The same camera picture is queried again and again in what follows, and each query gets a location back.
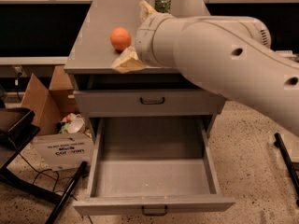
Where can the black bar right floor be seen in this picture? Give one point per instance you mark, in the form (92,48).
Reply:
(292,167)

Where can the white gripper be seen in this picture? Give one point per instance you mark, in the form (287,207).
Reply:
(144,36)

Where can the open grey middle drawer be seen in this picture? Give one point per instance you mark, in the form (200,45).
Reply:
(152,167)

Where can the grey metal cabinet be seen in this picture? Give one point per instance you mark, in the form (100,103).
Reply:
(90,60)

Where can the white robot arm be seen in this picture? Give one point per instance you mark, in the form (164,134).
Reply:
(223,55)

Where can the white printed cardboard flap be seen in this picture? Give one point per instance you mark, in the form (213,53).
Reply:
(64,151)

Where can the white cup in box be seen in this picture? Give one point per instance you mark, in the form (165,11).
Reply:
(76,126)

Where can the orange fruit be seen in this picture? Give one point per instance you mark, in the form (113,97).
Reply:
(120,39)

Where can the closed grey upper drawer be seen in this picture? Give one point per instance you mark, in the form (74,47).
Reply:
(146,103)

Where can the white power strip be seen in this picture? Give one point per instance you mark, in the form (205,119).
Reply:
(286,54)

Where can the green soda can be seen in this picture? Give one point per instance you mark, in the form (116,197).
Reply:
(163,6)

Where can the brown cardboard box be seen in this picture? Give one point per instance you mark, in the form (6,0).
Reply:
(52,104)

